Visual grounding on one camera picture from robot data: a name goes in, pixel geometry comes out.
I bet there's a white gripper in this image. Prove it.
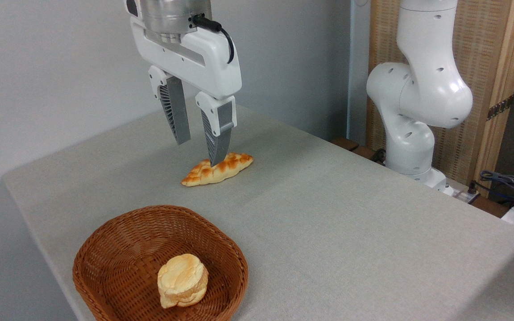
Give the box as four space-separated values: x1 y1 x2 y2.
125 0 242 167

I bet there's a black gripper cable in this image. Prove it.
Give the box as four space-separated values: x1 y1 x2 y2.
192 15 235 64

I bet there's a long braided bread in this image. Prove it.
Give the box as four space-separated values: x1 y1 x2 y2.
181 152 254 187

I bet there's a blue grey cable bundle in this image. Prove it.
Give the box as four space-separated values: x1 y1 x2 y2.
480 171 514 199

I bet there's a grey tablecloth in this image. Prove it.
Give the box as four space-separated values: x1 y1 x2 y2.
2 105 514 321

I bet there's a round bread bun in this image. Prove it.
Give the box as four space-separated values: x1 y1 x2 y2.
157 254 209 309

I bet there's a brown wicker basket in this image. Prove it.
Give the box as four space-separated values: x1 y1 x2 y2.
72 205 249 321

